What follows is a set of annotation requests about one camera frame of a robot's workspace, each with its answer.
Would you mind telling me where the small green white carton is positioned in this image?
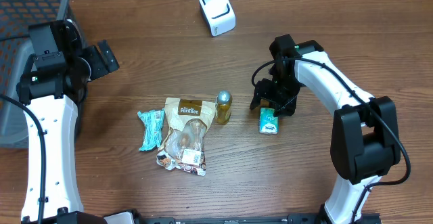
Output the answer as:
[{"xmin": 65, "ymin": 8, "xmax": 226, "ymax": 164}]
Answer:
[{"xmin": 259, "ymin": 108, "xmax": 279, "ymax": 135}]

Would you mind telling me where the dark grey plastic basket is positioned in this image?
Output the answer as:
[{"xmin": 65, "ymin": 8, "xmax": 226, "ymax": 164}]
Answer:
[{"xmin": 0, "ymin": 0, "xmax": 89, "ymax": 150}]

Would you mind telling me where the brown pantree snack bag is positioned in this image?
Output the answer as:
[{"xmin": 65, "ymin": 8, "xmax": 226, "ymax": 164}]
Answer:
[{"xmin": 156, "ymin": 97, "xmax": 215, "ymax": 177}]

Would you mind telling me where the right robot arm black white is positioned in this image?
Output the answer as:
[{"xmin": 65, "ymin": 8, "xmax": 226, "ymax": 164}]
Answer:
[{"xmin": 250, "ymin": 35, "xmax": 404, "ymax": 223}]

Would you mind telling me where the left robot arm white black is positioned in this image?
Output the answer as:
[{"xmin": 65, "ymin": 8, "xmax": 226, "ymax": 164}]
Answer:
[{"xmin": 16, "ymin": 19, "xmax": 120, "ymax": 223}]

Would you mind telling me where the teal snack wrapper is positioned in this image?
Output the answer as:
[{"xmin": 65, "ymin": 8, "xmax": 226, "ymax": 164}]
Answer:
[{"xmin": 137, "ymin": 110, "xmax": 165, "ymax": 152}]

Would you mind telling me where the white barcode scanner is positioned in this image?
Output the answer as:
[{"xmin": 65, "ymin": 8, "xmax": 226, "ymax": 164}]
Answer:
[{"xmin": 199, "ymin": 0, "xmax": 236, "ymax": 37}]

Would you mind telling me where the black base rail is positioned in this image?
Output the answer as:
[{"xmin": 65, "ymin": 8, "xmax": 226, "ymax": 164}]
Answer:
[{"xmin": 67, "ymin": 208, "xmax": 383, "ymax": 224}]

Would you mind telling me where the silver capped yellow drink bottle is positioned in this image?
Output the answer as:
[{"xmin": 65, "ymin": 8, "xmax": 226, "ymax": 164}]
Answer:
[{"xmin": 215, "ymin": 90, "xmax": 233, "ymax": 125}]

